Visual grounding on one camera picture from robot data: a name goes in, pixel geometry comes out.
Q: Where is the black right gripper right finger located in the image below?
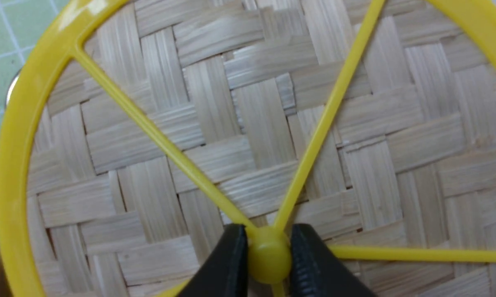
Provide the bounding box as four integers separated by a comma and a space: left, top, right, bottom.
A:
290, 224, 376, 297

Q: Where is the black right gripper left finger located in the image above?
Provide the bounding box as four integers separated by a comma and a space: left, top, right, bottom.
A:
177, 224, 248, 297

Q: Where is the woven bamboo steamer lid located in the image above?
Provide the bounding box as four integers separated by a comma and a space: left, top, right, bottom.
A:
0, 0, 496, 297

